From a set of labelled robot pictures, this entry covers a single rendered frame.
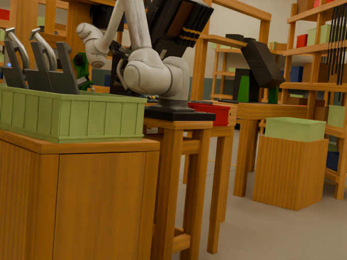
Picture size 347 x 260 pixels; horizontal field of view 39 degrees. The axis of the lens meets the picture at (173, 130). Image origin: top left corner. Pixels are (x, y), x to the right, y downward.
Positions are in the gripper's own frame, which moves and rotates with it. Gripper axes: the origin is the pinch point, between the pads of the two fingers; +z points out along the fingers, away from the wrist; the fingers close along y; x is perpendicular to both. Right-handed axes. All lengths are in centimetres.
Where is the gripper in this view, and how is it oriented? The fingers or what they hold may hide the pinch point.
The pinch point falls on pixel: (125, 53)
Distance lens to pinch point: 324.5
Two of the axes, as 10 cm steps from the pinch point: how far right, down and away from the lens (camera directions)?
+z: 5.8, 2.4, 7.8
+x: -7.3, 5.9, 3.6
